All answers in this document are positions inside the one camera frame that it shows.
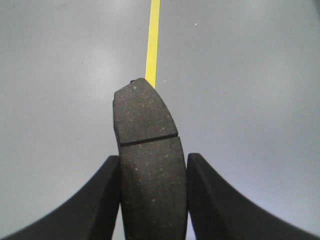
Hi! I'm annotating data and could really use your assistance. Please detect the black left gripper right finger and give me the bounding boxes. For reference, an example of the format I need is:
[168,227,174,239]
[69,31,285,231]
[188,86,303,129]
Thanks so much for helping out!
[187,153,318,240]

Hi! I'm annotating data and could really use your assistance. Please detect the dark brake pad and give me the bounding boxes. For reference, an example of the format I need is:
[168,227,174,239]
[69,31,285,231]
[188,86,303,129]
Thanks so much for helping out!
[113,78,188,240]

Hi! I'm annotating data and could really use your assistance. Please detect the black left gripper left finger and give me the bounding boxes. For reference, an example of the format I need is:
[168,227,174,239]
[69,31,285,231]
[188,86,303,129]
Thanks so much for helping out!
[6,155,121,240]

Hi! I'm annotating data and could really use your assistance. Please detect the yellow floor tape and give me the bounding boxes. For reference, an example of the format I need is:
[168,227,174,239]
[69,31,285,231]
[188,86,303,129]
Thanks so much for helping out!
[145,0,161,88]

